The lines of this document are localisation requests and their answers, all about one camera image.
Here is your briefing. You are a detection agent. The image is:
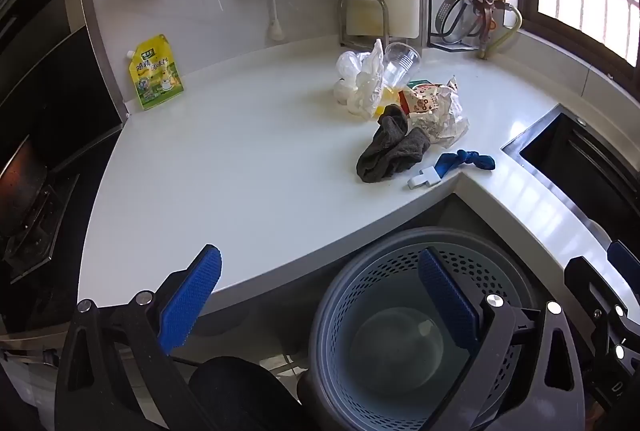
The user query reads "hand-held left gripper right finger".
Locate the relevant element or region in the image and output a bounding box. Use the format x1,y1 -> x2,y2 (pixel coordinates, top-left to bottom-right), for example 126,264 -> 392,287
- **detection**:
417,247 -> 587,431

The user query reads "black kitchen sink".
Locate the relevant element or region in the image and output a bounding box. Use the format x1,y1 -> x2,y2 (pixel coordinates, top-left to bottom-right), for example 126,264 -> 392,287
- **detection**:
501,104 -> 640,234

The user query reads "metal cutting board holder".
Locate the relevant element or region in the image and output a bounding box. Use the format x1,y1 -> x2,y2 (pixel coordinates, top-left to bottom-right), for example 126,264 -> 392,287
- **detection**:
337,0 -> 391,49

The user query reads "grey perforated waste bin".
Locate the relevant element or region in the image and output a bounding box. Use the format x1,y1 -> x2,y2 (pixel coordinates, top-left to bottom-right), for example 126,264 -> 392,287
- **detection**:
297,227 -> 546,431

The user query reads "red and white snack wrapper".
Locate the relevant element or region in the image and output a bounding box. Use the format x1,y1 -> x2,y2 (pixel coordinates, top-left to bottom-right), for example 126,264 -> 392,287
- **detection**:
397,83 -> 453,119

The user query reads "clear plastic cup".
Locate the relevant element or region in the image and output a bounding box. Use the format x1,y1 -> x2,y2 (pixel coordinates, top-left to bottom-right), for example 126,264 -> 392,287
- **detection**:
382,42 -> 421,90

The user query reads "yellow spout pouch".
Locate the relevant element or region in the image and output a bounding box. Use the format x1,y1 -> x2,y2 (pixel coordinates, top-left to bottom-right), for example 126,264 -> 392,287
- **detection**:
126,34 -> 185,112

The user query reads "clear plastic bag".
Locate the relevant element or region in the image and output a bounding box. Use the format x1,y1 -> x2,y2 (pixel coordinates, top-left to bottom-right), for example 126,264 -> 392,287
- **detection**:
336,51 -> 373,85

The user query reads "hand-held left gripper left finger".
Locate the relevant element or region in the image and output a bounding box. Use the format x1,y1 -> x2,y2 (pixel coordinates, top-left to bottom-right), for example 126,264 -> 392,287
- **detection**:
54,244 -> 223,431

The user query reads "white plastic bag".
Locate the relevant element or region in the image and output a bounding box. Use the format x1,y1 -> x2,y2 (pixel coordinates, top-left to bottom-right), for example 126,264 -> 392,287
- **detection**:
347,38 -> 387,119

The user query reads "white plastic clip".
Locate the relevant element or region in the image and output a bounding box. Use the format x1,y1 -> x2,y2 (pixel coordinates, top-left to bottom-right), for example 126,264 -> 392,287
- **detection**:
407,167 -> 444,190

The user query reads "grey sock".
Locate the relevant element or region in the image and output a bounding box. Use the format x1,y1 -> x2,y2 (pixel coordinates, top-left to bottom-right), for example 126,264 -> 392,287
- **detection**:
356,105 -> 432,184

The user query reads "black gas stove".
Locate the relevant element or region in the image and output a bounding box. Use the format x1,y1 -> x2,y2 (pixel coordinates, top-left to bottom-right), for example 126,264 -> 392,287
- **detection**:
0,171 -> 82,284

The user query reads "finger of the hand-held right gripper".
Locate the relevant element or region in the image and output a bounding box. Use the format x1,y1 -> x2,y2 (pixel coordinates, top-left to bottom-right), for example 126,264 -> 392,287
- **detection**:
564,255 -> 630,348
606,240 -> 640,298

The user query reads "yellowish gas hose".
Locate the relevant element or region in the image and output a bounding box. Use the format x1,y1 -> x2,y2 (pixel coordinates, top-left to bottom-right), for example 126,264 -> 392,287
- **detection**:
476,0 -> 524,60

